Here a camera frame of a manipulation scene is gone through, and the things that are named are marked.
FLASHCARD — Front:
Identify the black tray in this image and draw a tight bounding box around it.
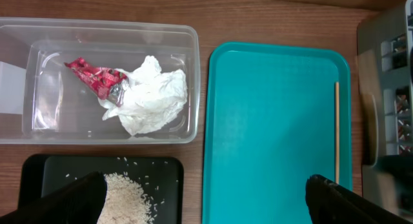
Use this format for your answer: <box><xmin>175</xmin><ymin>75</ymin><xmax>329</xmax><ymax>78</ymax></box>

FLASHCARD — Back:
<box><xmin>17</xmin><ymin>154</ymin><xmax>184</xmax><ymax>224</ymax></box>

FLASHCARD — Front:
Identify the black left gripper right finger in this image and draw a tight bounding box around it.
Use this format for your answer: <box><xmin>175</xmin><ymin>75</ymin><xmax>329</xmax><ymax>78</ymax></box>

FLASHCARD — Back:
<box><xmin>305</xmin><ymin>174</ymin><xmax>411</xmax><ymax>224</ymax></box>

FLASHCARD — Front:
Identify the red foil snack wrapper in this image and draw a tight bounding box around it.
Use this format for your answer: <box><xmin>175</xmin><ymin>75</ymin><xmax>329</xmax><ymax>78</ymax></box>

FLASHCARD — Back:
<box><xmin>65</xmin><ymin>57</ymin><xmax>128</xmax><ymax>107</ymax></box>

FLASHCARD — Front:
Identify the crumpled white tissue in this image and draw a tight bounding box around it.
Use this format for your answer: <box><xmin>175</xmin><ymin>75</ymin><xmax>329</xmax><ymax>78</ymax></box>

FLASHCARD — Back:
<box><xmin>99</xmin><ymin>56</ymin><xmax>188</xmax><ymax>136</ymax></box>

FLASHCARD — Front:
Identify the clear plastic waste bin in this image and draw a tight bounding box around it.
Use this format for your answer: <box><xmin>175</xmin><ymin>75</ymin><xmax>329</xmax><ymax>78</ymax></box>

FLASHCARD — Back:
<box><xmin>1</xmin><ymin>17</ymin><xmax>201</xmax><ymax>145</ymax></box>

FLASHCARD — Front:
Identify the teal plastic tray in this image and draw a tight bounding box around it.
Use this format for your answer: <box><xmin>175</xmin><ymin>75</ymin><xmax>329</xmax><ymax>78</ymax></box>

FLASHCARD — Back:
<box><xmin>202</xmin><ymin>42</ymin><xmax>352</xmax><ymax>223</ymax></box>

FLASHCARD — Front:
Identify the pile of rice grains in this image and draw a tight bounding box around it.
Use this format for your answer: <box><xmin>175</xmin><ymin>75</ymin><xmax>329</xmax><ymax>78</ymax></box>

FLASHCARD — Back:
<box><xmin>97</xmin><ymin>173</ymin><xmax>155</xmax><ymax>224</ymax></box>

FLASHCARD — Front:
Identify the grey dishwasher rack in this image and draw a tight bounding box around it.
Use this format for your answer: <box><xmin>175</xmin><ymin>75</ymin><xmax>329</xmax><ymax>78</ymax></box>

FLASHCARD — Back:
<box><xmin>357</xmin><ymin>0</ymin><xmax>412</xmax><ymax>221</ymax></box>

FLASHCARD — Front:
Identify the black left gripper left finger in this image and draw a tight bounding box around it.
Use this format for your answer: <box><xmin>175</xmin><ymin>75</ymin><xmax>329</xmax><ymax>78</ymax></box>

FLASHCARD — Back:
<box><xmin>1</xmin><ymin>172</ymin><xmax>107</xmax><ymax>224</ymax></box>

